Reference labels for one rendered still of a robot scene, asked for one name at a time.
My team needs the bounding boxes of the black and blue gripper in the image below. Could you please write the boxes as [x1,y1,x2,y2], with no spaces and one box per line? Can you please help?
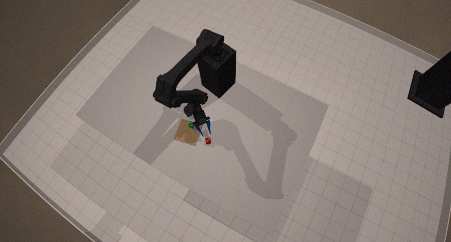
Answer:
[193,116,211,137]

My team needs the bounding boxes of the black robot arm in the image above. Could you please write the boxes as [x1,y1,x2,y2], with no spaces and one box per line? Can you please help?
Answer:
[153,29,228,123]

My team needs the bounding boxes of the tan flat mat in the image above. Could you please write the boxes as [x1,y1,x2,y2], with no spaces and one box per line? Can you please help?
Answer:
[174,119,200,146]

